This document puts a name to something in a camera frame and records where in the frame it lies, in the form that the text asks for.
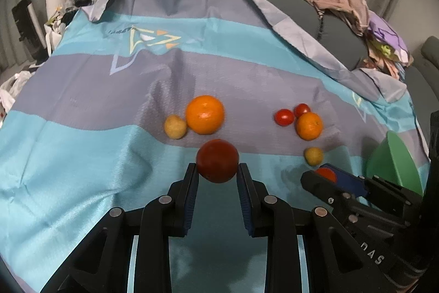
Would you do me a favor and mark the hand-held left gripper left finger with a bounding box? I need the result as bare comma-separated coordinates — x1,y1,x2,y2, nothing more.
40,163,200,293

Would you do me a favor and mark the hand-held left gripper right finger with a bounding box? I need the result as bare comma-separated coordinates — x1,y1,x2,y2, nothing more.
238,163,400,293

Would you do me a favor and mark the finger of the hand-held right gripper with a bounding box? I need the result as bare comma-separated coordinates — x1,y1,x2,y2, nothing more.
300,171,355,213
322,163,373,198

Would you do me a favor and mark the small red tomato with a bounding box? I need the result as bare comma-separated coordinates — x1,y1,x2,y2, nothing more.
315,167,337,183

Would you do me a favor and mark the small yellow fruit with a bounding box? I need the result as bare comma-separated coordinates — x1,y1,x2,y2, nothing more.
164,115,188,140
304,147,324,166

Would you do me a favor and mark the large red tomato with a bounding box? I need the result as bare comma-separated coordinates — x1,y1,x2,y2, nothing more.
195,139,240,184

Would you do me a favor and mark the green bowl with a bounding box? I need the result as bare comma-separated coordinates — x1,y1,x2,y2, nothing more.
365,130,425,197

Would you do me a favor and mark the small orange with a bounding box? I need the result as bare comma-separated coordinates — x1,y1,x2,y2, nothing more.
296,112,324,141

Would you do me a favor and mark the large orange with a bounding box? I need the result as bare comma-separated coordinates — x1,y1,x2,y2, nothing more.
185,94,226,135

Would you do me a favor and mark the striped blue grey blanket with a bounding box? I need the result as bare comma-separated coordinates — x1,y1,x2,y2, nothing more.
0,0,433,293

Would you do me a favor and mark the purple garment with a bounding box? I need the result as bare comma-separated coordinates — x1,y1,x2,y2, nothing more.
366,12,414,66

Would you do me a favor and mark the white plastic bag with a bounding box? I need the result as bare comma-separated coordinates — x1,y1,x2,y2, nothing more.
0,70,32,117

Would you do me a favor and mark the pile of dark clutter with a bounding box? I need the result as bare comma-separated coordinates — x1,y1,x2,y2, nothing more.
63,0,101,24

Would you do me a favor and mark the black flat panel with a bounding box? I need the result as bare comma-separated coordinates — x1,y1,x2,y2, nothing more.
12,0,46,61

